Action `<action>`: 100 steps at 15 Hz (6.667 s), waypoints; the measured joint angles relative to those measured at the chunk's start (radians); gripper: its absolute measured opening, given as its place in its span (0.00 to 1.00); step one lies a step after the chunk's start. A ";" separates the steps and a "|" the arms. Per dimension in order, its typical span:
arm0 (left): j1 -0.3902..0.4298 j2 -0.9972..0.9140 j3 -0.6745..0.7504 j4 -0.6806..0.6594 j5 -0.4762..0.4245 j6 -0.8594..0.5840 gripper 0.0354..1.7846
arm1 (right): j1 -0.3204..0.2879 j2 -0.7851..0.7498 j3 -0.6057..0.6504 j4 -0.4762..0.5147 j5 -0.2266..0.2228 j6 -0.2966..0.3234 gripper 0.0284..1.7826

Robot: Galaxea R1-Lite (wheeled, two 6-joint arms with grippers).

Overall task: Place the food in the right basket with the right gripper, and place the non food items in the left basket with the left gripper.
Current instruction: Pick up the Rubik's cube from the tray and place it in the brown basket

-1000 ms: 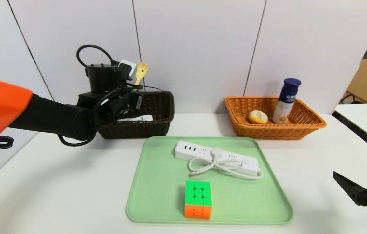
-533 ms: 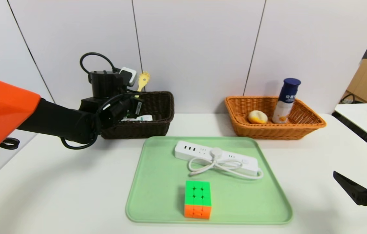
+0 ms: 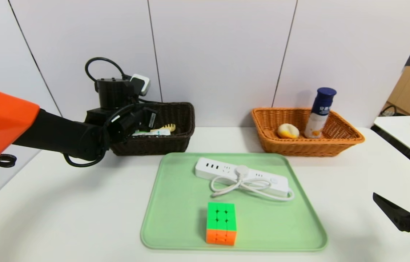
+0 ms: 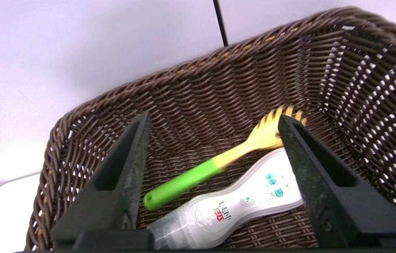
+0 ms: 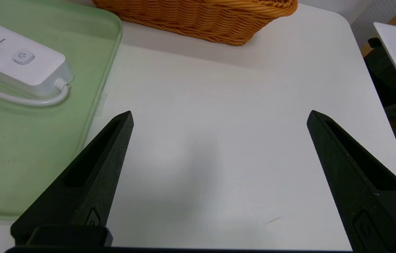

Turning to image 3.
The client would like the white bottle with blue cap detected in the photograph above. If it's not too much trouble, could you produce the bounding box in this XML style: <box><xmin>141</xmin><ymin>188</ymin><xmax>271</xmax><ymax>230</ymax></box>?
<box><xmin>304</xmin><ymin>87</ymin><xmax>337</xmax><ymax>139</ymax></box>

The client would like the orange topped bread bun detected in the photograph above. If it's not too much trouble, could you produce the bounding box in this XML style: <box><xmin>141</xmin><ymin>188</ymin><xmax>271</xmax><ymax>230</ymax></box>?
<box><xmin>277</xmin><ymin>123</ymin><xmax>300</xmax><ymax>139</ymax></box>

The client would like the green orange puzzle cube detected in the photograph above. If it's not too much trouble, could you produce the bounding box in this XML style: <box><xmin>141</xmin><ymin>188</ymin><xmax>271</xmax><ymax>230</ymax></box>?
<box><xmin>206</xmin><ymin>202</ymin><xmax>237</xmax><ymax>246</ymax></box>

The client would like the white power strip with cable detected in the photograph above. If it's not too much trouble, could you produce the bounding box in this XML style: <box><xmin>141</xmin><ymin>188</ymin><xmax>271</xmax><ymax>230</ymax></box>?
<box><xmin>195</xmin><ymin>157</ymin><xmax>295</xmax><ymax>201</ymax></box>

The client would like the yellow green pasta spoon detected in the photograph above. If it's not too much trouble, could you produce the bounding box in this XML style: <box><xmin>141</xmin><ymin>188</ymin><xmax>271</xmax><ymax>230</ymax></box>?
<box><xmin>150</xmin><ymin>123</ymin><xmax>177</xmax><ymax>133</ymax></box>

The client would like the white tube with clear cap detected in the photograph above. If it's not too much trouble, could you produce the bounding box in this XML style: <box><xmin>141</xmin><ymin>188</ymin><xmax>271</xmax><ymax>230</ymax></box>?
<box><xmin>132</xmin><ymin>129</ymin><xmax>171</xmax><ymax>137</ymax></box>

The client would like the orange wicker basket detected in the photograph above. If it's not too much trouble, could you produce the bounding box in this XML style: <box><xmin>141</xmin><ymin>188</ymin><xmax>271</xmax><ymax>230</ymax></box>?
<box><xmin>251</xmin><ymin>107</ymin><xmax>365</xmax><ymax>157</ymax></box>

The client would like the dark brown wicker basket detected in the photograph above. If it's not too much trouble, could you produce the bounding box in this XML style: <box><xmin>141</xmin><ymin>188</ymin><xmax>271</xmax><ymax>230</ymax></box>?
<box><xmin>109</xmin><ymin>102</ymin><xmax>195</xmax><ymax>156</ymax></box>

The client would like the white side table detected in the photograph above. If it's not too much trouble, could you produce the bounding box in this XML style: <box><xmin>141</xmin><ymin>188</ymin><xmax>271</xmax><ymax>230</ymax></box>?
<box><xmin>372</xmin><ymin>116</ymin><xmax>410</xmax><ymax>162</ymax></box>

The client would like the light green plastic tray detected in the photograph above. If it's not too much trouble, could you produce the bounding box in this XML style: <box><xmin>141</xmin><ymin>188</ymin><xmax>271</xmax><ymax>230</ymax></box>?
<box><xmin>140</xmin><ymin>152</ymin><xmax>328</xmax><ymax>251</ymax></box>

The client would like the black floor cable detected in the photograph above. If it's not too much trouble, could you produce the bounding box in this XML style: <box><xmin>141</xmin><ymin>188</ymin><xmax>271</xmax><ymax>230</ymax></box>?
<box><xmin>379</xmin><ymin>106</ymin><xmax>397</xmax><ymax>118</ymax></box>

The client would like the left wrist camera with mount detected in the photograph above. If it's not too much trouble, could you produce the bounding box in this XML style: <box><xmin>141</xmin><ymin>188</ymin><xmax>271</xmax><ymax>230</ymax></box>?
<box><xmin>128</xmin><ymin>74</ymin><xmax>151</xmax><ymax>97</ymax></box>

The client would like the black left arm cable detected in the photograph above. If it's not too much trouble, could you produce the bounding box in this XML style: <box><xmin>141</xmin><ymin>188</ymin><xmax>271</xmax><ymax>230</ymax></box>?
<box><xmin>63</xmin><ymin>106</ymin><xmax>144</xmax><ymax>168</ymax></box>

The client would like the black left camera cable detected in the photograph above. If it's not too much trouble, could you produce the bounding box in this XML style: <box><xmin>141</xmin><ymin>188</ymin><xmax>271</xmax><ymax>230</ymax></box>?
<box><xmin>85</xmin><ymin>57</ymin><xmax>133</xmax><ymax>83</ymax></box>

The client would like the black cable loop under arm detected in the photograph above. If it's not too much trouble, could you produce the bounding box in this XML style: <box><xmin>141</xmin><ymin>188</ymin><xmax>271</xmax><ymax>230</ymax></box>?
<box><xmin>0</xmin><ymin>154</ymin><xmax>17</xmax><ymax>168</ymax></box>

